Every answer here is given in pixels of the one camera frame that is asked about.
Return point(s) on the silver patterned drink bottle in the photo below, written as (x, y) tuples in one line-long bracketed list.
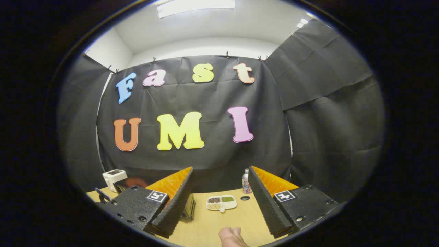
[(246, 183)]

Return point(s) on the small ceiling light panel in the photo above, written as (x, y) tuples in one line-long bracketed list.
[(302, 23)]

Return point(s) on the large ceiling light panel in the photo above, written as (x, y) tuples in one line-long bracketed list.
[(195, 7)]

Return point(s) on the white toaster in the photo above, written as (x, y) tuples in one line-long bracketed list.
[(115, 178)]

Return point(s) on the black electric oven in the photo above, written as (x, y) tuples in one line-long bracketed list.
[(188, 207)]

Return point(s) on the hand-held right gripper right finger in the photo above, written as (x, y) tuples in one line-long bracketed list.
[(265, 206)]

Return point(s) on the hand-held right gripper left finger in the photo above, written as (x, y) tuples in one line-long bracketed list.
[(176, 206)]

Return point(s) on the white divided plate with beans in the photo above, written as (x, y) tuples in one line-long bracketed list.
[(229, 204)]

